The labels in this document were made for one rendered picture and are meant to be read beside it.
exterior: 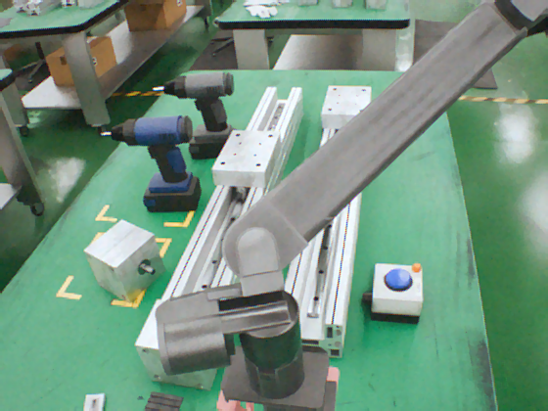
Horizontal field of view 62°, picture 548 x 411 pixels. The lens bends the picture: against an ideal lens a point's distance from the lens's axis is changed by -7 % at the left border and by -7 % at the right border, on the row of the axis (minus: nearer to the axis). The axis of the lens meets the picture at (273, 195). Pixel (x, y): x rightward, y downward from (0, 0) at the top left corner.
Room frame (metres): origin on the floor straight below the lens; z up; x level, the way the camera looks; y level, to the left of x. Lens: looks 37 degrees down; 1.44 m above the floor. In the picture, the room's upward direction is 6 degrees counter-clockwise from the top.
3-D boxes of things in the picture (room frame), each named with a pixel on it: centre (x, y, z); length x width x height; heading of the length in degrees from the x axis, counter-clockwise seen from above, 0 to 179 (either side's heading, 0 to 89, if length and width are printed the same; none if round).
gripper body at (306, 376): (0.28, 0.02, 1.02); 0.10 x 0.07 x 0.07; 76
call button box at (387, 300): (0.53, -0.18, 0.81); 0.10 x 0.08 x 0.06; 75
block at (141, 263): (0.65, 0.28, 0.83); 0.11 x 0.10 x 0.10; 53
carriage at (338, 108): (1.08, -0.21, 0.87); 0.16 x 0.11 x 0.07; 165
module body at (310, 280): (0.83, -0.14, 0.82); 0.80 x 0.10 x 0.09; 165
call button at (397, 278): (0.53, -0.19, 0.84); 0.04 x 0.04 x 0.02
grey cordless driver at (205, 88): (1.10, 0.17, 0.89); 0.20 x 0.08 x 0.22; 83
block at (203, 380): (0.45, 0.15, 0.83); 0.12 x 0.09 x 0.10; 75
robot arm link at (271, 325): (0.28, 0.02, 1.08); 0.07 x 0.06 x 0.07; 96
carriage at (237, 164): (0.89, 0.04, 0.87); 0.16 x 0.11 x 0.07; 165
